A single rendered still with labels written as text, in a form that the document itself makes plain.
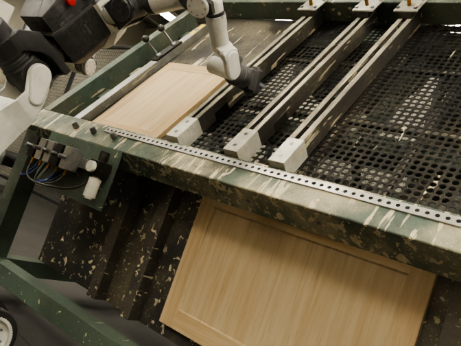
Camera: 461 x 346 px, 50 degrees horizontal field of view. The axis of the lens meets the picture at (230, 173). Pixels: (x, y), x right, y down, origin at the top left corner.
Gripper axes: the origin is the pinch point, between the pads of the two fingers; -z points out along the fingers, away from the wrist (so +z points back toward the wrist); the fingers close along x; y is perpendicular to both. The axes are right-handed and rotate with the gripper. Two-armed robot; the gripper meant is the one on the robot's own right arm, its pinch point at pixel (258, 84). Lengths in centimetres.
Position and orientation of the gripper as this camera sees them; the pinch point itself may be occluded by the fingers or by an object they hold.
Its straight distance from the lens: 203.7
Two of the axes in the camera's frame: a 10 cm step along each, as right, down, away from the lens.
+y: -7.6, -2.1, 6.1
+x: 2.4, -9.7, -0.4
